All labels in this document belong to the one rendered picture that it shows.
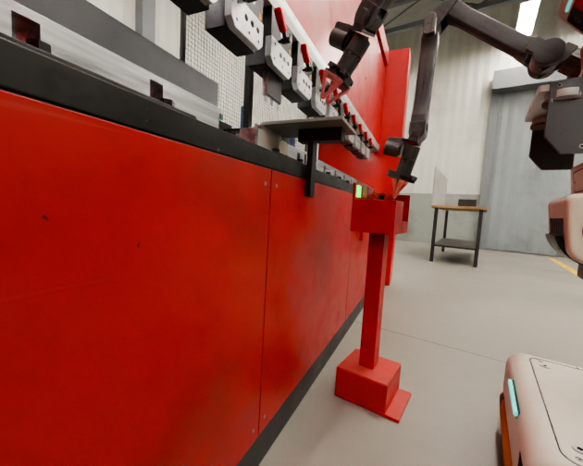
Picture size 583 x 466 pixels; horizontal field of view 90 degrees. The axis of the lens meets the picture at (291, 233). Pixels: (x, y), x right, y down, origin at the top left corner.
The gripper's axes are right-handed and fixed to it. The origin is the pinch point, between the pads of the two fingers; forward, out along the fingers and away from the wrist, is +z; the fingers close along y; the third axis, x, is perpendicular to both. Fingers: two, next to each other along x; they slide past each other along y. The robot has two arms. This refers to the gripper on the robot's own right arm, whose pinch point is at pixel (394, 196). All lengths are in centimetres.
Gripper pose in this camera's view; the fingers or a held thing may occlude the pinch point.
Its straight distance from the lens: 123.0
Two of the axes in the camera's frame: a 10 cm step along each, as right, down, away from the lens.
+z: -2.7, 9.3, 2.3
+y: -7.8, -3.6, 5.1
